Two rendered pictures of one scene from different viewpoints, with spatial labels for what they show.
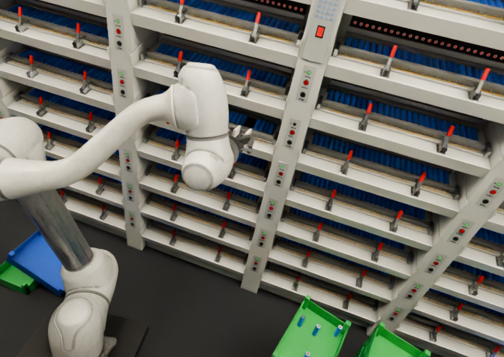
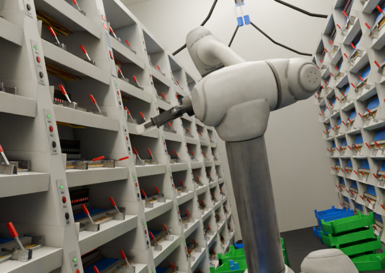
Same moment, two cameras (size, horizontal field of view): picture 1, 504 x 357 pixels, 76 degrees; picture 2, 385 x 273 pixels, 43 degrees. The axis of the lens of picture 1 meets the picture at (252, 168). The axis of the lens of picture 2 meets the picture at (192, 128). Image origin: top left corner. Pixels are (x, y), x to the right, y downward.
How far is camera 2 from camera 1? 2.20 m
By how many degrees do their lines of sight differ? 94
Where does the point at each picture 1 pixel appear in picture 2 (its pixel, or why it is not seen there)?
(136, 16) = (44, 43)
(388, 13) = (117, 45)
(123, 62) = (46, 100)
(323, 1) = (105, 35)
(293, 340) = not seen: outside the picture
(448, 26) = (128, 51)
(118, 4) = (32, 28)
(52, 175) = not seen: hidden behind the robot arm
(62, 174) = not seen: hidden behind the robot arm
